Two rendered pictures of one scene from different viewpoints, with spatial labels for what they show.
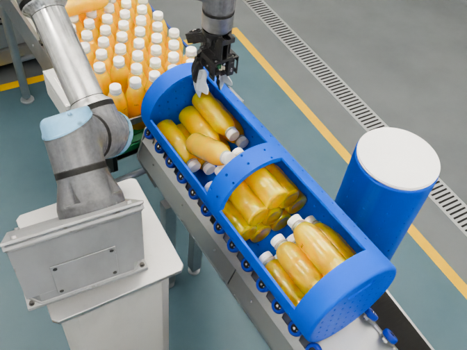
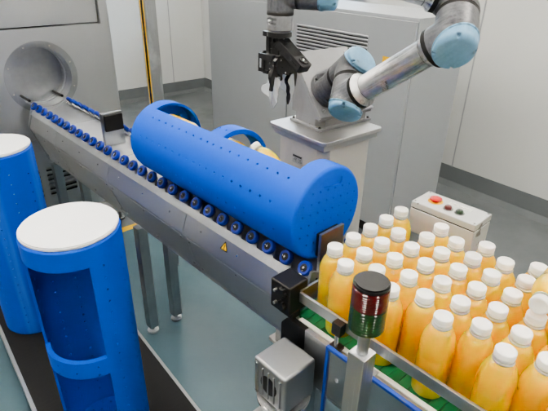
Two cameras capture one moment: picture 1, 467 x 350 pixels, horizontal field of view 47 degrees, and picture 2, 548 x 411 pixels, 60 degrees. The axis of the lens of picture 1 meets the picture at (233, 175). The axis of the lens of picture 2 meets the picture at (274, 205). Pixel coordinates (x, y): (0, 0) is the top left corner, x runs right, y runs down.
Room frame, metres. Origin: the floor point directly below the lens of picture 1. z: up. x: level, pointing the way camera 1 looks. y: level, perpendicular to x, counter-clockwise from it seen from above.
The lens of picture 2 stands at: (2.50, -0.03, 1.74)
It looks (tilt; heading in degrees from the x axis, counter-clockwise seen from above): 28 degrees down; 176
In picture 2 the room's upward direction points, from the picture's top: 1 degrees clockwise
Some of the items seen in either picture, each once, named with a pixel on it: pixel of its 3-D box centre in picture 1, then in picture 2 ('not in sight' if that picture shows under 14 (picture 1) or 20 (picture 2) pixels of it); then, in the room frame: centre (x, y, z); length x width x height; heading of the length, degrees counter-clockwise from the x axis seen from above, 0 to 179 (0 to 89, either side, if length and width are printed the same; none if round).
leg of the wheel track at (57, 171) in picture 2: not in sight; (65, 209); (-0.18, -1.12, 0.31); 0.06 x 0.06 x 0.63; 39
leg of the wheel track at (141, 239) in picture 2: not in sight; (147, 281); (0.57, -0.50, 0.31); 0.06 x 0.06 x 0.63; 39
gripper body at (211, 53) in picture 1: (217, 50); (276, 53); (1.08, 0.08, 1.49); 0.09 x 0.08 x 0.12; 40
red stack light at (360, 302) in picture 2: not in sight; (370, 294); (1.87, 0.19, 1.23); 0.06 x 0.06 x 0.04
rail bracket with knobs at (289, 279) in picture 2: not in sight; (290, 293); (1.50, 0.10, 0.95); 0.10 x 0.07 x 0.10; 129
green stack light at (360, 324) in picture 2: not in sight; (367, 315); (1.87, 0.19, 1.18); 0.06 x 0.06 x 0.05
